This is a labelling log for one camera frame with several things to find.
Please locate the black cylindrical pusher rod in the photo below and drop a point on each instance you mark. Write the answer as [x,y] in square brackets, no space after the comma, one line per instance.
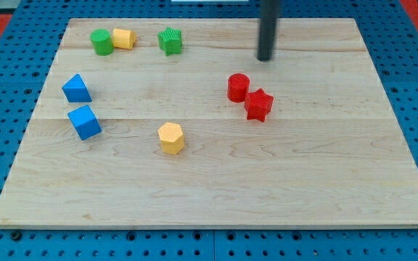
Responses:
[269,15]

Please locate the red star block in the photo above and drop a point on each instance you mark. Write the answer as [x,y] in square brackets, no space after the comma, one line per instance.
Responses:
[258,104]

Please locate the green star block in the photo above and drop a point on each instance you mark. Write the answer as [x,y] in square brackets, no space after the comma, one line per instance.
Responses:
[170,41]

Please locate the red cylinder block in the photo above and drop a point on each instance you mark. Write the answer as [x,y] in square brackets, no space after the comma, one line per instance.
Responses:
[237,87]

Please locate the yellow cylinder block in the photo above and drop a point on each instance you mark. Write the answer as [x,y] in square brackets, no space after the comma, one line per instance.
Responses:
[123,39]

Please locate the yellow hexagon block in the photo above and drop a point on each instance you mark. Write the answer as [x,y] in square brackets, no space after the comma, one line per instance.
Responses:
[171,138]

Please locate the wooden board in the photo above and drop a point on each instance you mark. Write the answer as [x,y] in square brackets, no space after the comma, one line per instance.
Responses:
[329,155]

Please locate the green cylinder block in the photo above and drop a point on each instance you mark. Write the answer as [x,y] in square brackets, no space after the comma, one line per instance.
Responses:
[101,42]

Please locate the blue triangle block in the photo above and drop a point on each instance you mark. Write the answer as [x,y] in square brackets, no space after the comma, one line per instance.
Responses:
[75,90]

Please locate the blue cube block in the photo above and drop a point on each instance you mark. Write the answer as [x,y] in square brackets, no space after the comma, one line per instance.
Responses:
[85,122]

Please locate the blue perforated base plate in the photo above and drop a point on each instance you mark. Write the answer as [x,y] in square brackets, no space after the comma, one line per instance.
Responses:
[27,49]

